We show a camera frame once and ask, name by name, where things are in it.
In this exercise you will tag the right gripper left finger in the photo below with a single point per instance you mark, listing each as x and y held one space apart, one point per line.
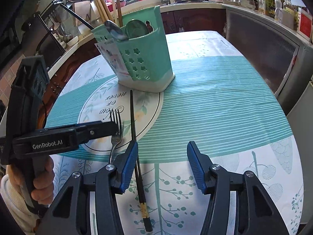
69 212

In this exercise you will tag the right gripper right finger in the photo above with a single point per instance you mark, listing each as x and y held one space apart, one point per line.
256 212

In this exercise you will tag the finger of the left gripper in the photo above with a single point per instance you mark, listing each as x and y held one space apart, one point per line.
93 130

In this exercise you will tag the silver fork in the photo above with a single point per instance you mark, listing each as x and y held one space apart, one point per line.
115 116

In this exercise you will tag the light wood chopstick patterned end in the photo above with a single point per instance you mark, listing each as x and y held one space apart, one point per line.
103 10

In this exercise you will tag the black chopstick gold band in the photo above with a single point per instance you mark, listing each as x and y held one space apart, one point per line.
77 16

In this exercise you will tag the brown wooden chopstick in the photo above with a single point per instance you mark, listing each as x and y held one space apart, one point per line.
118 5

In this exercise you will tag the silver small spoon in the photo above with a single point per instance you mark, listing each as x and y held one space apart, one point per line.
136 28

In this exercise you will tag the light wood chopstick red end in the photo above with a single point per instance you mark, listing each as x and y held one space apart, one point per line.
114 12

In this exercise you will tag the person left hand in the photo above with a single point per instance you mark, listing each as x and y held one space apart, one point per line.
43 191

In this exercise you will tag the green utensil holder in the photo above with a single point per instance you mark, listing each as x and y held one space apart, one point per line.
142 63

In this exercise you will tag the teal patterned tablecloth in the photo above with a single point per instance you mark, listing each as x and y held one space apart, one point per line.
218 100

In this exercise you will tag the grey counter appliance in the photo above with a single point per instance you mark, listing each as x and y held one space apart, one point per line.
281 56

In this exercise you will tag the red label jar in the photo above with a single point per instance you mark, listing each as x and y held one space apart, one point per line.
304 27

